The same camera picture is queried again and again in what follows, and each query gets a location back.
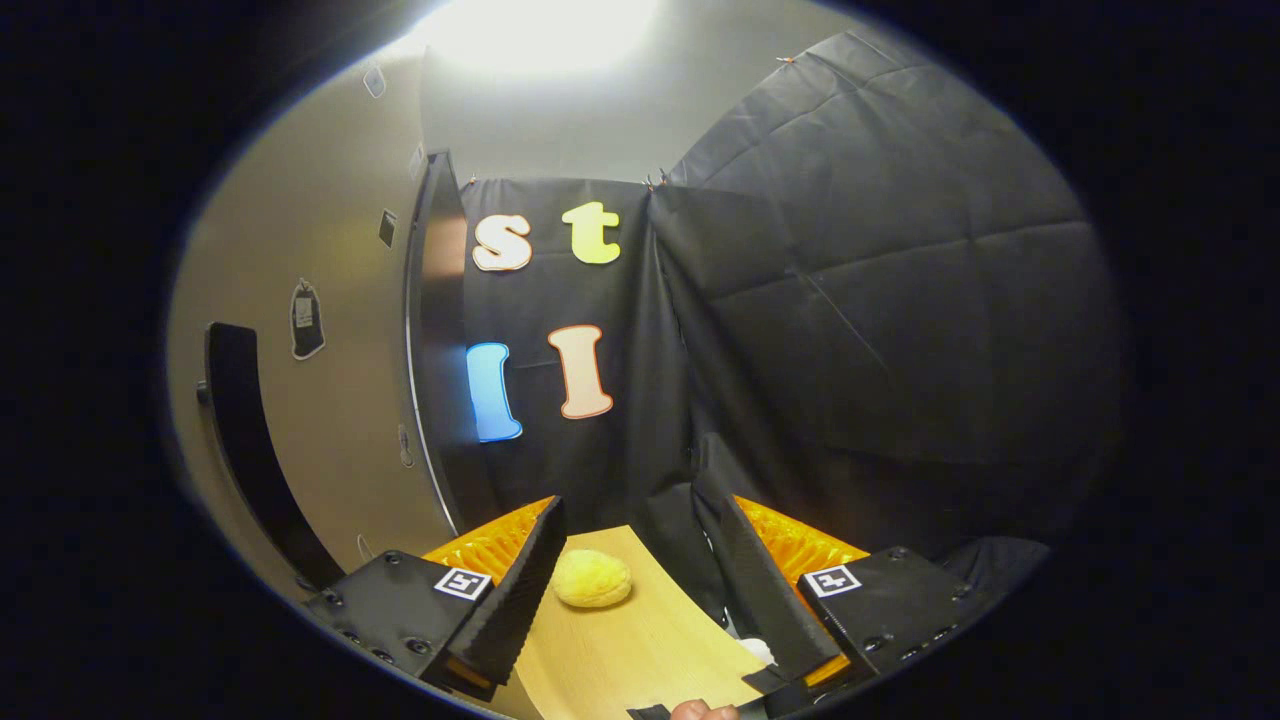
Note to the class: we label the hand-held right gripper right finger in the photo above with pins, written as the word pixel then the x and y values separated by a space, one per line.
pixel 765 600

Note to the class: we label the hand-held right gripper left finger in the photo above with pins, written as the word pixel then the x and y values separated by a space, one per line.
pixel 520 600

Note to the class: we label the black backdrop cloth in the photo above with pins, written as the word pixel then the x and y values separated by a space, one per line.
pixel 880 320

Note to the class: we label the dark grey cabinet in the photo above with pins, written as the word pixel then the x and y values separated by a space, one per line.
pixel 440 350

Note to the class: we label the white plastic object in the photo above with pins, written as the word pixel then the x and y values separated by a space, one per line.
pixel 758 650

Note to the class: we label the yellow bread bun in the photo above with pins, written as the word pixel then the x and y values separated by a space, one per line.
pixel 592 580

